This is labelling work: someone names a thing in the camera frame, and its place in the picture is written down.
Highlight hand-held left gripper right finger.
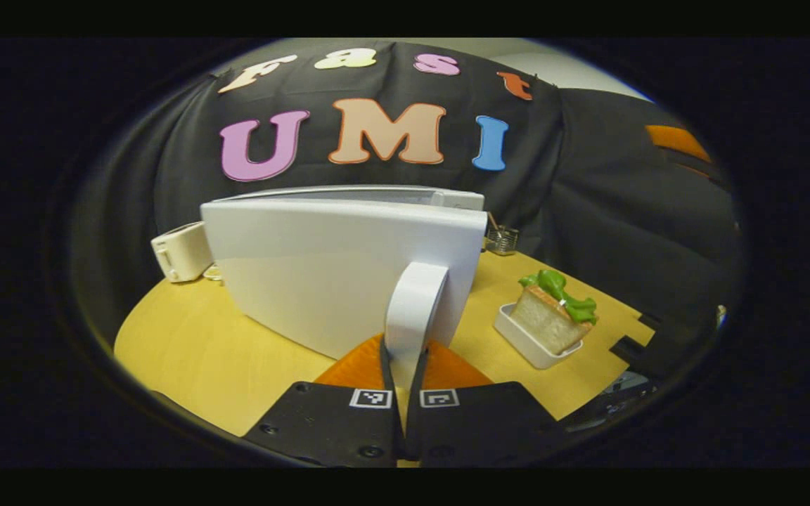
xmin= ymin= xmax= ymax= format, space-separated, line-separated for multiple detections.
xmin=405 ymin=341 xmax=567 ymax=468

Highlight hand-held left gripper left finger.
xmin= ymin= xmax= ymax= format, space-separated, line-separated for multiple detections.
xmin=243 ymin=334 xmax=404 ymax=468

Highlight white rectangular food tray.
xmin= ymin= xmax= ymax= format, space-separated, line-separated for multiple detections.
xmin=493 ymin=302 xmax=584 ymax=370

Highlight white microwave oven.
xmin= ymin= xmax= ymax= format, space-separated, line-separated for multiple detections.
xmin=200 ymin=184 xmax=488 ymax=373

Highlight black backdrop cloth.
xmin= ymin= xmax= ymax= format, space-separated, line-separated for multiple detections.
xmin=71 ymin=41 xmax=743 ymax=352

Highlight small glass jar with stick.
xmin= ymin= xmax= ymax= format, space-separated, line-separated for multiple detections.
xmin=484 ymin=214 xmax=520 ymax=255

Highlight white toaster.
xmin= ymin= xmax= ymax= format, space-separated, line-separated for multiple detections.
xmin=150 ymin=221 xmax=212 ymax=283

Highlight toast sandwich with green lettuce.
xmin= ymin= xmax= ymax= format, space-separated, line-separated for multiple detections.
xmin=510 ymin=269 xmax=599 ymax=356

